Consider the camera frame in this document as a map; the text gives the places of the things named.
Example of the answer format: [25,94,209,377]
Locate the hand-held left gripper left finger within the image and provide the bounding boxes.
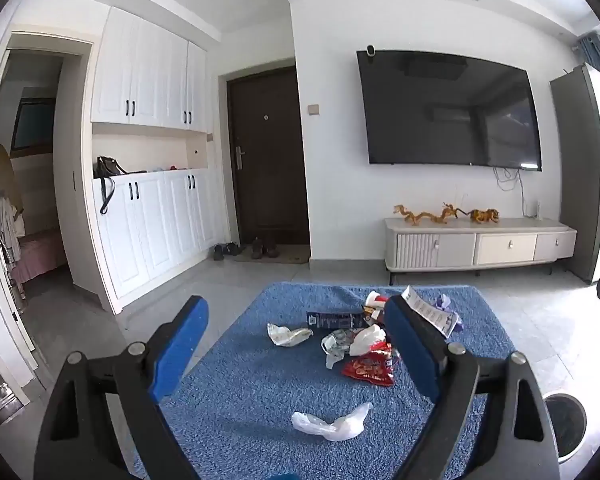
[32,295,211,480]

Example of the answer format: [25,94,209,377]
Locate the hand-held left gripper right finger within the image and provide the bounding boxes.
[384,296,561,480]

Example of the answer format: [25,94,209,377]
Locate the white paper leaflet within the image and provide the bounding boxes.
[401,285,461,338]

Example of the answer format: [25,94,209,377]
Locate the white paper ball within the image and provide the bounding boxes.
[352,324,387,356]

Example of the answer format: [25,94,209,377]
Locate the red snack packet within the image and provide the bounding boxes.
[341,342,398,387]

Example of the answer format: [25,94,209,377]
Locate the purple wrapper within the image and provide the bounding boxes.
[432,294,466,333]

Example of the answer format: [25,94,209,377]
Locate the printed wrapper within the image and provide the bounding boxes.
[321,330,361,370]

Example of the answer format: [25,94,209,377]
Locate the dark blue packet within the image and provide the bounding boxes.
[306,310,368,331]

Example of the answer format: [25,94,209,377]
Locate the translucent plastic bag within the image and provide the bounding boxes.
[291,401,373,442]

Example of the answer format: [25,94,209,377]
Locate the white trash bin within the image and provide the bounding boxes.
[542,392,588,463]

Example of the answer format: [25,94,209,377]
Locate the blue fuzzy blanket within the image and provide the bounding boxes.
[130,282,518,480]

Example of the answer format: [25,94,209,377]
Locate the white television cabinet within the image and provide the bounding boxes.
[384,216,578,286]

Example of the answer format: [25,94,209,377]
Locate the long golden dragon figurine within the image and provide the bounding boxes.
[393,204,448,227]

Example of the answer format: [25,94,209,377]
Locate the brown shoes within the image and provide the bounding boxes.
[251,237,280,260]

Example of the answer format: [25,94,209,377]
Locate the grey refrigerator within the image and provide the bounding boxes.
[550,62,600,285]

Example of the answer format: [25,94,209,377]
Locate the small golden dragon figurine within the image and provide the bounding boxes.
[440,202,473,223]

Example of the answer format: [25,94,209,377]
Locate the golden tiger figurine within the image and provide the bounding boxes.
[467,208,501,225]

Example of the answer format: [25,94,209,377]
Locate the pink bed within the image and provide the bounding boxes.
[12,230,68,286]

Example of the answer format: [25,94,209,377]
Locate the black handbag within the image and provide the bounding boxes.
[94,156,128,216]

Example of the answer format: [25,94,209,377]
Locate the dark brown door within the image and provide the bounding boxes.
[226,65,311,248]

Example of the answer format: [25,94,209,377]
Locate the hanging clothes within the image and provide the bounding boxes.
[0,145,26,266]

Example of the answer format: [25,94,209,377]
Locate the blue curtain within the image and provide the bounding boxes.
[577,34,600,81]

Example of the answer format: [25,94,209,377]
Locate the white hallway cabinet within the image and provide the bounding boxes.
[90,6,231,315]

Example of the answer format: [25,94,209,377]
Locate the white cables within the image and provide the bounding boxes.
[492,165,528,218]

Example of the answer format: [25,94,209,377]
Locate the black wall television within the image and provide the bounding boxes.
[356,49,543,172]

